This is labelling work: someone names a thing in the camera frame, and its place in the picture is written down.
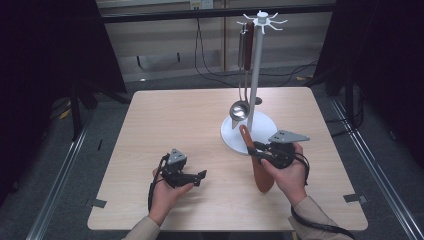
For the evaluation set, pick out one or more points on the black metal stand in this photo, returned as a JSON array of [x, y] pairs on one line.
[[349, 100], [76, 113]]

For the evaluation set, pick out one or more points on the metal floor rail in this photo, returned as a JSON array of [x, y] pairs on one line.
[[56, 186], [380, 180]]

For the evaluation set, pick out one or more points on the white wall socket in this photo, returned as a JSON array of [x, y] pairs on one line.
[[201, 4]]

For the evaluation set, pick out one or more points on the steel spoon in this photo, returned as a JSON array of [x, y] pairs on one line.
[[242, 46]]

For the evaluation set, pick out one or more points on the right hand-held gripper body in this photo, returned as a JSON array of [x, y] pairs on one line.
[[281, 153]]

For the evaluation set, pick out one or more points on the wooden spatula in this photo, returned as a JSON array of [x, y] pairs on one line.
[[263, 176]]

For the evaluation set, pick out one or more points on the grey tape piece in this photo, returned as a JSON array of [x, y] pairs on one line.
[[98, 203], [355, 198]]

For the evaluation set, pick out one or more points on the black curtain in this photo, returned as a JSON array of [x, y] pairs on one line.
[[40, 66], [383, 66]]

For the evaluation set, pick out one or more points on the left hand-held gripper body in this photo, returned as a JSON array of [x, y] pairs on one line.
[[175, 166]]

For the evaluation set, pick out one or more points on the person's left hand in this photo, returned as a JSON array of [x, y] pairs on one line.
[[165, 200]]

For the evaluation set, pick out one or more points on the black horizontal bar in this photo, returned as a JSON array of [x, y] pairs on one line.
[[200, 14]]

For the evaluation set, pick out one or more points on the person's right hand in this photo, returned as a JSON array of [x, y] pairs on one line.
[[291, 181]]

